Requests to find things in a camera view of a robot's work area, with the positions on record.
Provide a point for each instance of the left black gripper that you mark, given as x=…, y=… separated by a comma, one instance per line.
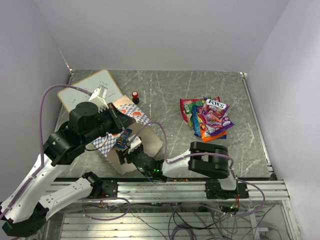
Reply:
x=121, y=120

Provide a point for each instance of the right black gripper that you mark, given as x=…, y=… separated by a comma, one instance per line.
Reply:
x=122, y=154

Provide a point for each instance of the blue M&M's packet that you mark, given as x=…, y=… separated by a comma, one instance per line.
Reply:
x=121, y=141

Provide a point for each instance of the checkered paper bag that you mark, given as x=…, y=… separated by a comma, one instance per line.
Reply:
x=150, y=141

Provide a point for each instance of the green snack bag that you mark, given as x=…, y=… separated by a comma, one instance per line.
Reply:
x=189, y=104

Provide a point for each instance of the blue Slendy snack bag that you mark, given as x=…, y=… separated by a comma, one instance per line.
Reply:
x=196, y=122

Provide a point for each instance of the purple Fox's berries bag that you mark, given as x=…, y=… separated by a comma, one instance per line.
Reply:
x=212, y=112

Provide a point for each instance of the red snack bag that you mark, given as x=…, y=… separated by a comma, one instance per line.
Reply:
x=186, y=117

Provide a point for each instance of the purple snack packet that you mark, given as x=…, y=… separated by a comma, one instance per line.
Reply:
x=225, y=122

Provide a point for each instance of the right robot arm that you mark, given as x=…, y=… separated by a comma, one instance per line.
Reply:
x=210, y=160

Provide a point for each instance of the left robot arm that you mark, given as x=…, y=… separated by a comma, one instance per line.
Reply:
x=27, y=209

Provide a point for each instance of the red marker cap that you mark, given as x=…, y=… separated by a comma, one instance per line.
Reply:
x=135, y=97

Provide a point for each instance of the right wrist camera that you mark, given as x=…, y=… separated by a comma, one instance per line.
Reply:
x=133, y=143

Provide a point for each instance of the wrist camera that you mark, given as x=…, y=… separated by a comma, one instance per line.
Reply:
x=98, y=97
x=133, y=143

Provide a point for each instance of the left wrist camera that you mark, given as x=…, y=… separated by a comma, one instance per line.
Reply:
x=98, y=97

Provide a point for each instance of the aluminium rail frame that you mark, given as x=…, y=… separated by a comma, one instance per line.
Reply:
x=178, y=210

